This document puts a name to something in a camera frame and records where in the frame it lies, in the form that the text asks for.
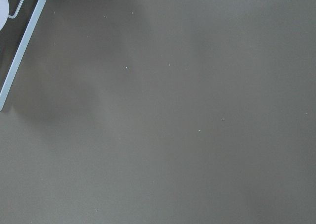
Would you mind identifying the pale pink plastic cup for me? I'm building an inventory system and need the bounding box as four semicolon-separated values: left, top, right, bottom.
0;0;9;30

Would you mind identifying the white wire cup rack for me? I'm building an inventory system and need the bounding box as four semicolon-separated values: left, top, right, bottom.
0;0;47;109

